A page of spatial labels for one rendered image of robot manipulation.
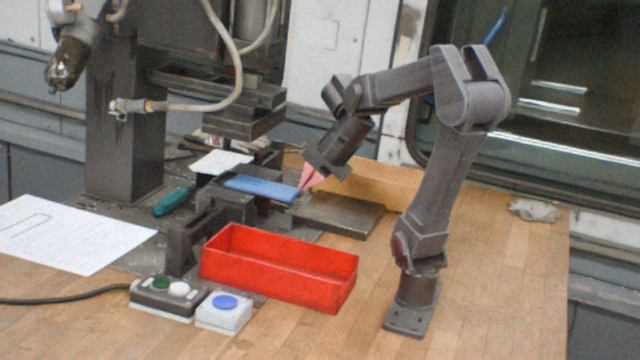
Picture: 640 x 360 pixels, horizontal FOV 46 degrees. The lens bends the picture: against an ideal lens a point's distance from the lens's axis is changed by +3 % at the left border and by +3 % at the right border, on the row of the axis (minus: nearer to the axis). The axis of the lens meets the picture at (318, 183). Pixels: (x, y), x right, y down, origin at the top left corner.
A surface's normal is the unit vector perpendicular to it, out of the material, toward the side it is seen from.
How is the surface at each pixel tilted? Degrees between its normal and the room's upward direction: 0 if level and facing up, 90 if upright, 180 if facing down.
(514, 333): 0
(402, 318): 0
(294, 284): 90
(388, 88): 89
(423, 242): 104
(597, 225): 90
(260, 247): 90
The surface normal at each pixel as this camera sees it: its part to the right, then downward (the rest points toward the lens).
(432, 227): 0.48, 0.58
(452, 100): -0.84, 0.10
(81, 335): 0.12, -0.93
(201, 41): -0.31, 0.31
